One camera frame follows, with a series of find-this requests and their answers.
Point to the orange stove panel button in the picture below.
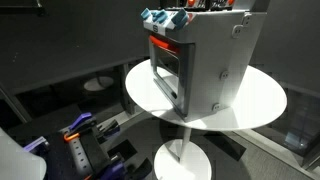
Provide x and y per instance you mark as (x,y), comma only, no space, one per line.
(231,1)

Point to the grey toy oven door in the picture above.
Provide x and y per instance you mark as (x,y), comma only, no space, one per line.
(186,76)

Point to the grey toy stove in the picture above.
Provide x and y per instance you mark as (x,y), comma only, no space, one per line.
(213,50)

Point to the orange round stove dial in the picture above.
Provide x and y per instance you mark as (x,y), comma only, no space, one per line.
(191,2)

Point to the black clamp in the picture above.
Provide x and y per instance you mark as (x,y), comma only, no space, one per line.
(110,128)

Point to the purple clamp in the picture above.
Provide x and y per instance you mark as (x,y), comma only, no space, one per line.
(113,170)
(80,120)
(35,143)

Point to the white rounded shell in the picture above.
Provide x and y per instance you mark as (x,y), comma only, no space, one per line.
(18,160)

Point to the white round pedestal table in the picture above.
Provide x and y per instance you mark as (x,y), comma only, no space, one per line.
(260,96)

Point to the grey perforated mounting rail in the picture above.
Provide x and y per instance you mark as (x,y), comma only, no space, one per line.
(80,155)

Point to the grey metal frame beam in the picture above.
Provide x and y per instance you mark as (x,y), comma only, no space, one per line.
(15,105)

